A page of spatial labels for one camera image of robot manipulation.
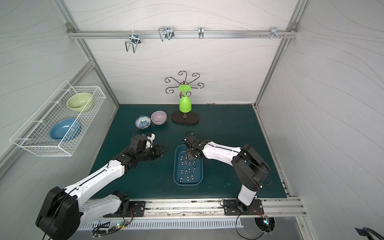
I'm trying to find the white wire wall basket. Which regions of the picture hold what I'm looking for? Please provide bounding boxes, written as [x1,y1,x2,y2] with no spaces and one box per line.
[10,81,106,157]

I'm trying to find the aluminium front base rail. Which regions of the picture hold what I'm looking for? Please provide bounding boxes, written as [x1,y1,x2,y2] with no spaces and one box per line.
[59,196,307,222]

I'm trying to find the light green bowl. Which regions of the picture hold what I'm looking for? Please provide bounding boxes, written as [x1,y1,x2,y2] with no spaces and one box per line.
[67,92,94,113]

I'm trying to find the blue patterned small bowl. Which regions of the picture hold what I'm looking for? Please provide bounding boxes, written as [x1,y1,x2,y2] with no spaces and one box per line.
[135,115,152,129]

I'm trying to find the black cooling fan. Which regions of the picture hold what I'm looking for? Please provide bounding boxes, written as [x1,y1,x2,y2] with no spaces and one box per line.
[255,216,276,233]

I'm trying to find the pink bowl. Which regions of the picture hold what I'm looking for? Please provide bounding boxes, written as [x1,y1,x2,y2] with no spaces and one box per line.
[151,111,167,126]

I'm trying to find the green table mat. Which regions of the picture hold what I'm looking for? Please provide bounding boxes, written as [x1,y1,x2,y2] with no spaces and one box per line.
[95,105,287,199]

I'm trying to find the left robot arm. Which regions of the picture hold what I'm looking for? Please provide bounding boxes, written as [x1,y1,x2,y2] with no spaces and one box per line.
[36,134,168,240]

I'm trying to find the metal hook right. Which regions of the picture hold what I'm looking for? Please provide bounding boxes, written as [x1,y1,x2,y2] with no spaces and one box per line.
[260,27,287,39]

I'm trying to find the green plastic goblet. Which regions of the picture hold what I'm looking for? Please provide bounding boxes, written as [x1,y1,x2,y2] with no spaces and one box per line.
[179,85,192,114]

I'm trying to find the black metal cup stand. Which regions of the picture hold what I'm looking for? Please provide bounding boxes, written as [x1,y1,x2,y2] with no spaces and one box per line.
[164,71,205,125]

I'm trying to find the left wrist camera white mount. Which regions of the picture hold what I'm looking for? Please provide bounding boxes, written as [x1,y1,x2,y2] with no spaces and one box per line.
[146,133,155,148]

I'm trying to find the white ventilation grille strip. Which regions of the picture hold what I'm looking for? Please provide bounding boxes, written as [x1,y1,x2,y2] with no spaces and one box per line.
[78,218,244,231]

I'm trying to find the metal double hook left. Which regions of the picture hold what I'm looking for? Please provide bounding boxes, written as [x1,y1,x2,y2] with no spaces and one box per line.
[125,31,141,53]

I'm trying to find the small metal hook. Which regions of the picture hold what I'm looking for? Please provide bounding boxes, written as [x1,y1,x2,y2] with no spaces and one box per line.
[198,27,204,39]

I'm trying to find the metal double hook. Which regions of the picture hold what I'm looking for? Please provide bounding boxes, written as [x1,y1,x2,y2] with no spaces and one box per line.
[158,27,175,42]
[125,31,141,53]

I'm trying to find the teal plastic storage box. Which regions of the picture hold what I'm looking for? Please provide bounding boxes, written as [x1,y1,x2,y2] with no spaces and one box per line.
[173,145,204,187]

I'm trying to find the metal double hook middle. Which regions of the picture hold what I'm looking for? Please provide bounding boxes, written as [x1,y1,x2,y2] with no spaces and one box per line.
[158,27,175,42]

